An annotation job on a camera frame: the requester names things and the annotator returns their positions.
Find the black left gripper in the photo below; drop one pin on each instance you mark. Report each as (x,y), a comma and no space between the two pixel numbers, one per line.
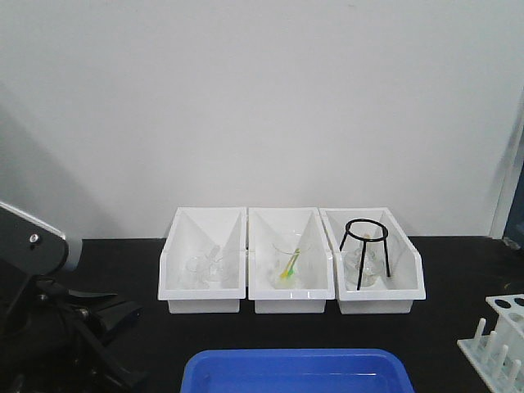
(63,341)

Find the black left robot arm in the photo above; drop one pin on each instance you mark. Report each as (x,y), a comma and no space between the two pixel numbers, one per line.
(16,298)

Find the white test tube rack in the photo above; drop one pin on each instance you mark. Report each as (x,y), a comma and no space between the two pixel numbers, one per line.
(497,356)

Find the grey pegboard drying rack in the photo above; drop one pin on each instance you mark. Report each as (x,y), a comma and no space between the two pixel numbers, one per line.
(514,226)

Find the glassware in left bin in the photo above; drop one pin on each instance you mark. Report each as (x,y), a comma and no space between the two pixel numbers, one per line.
(206,269)

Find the left white storage bin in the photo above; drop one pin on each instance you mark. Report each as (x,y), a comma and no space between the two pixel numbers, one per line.
(195,228)

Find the white storage bin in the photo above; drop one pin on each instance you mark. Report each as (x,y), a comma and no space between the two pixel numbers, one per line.
(315,267)
(195,228)
(394,295)

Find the blue plastic tray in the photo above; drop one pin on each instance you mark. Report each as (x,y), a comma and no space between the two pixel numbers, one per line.
(295,370)

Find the yellow green plastic dropper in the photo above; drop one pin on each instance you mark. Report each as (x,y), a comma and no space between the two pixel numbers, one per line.
(289,268)

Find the glass beaker in middle bin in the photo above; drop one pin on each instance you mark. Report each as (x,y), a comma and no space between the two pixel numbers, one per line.
(282,247)

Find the middle white storage bin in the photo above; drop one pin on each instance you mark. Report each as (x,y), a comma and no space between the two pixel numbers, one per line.
(315,267)

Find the glass flask in right bin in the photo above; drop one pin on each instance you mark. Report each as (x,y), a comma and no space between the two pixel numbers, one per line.
(360,267)

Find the right white storage bin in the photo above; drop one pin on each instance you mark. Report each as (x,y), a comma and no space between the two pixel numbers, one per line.
(394,295)

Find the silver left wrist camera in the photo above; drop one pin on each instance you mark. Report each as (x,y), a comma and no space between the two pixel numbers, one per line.
(29,245)

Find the black wire tripod stand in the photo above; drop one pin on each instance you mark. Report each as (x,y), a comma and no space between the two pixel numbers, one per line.
(371,233)

